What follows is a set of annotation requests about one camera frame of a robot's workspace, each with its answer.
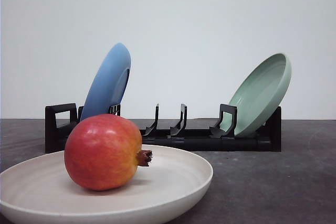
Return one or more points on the red pomegranate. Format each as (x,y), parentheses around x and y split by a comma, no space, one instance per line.
(103,152)

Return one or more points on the white plate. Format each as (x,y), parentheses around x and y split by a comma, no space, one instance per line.
(39,190)

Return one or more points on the blue plate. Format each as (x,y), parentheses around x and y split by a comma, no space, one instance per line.
(108,86)

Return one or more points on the green plate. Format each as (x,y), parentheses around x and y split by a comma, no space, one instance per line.
(259,95)

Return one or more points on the black plate rack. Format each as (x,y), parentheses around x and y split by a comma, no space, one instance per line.
(60,118)

